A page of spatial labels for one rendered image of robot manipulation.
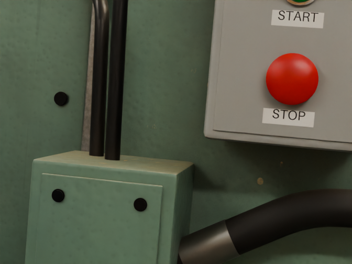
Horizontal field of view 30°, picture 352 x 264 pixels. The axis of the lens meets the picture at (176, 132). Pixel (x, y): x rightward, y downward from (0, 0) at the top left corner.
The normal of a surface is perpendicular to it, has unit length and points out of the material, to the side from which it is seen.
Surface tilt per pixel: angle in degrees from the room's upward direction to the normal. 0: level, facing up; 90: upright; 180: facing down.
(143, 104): 90
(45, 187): 90
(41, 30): 90
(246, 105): 90
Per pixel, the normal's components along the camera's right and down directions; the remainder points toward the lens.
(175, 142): -0.16, 0.04
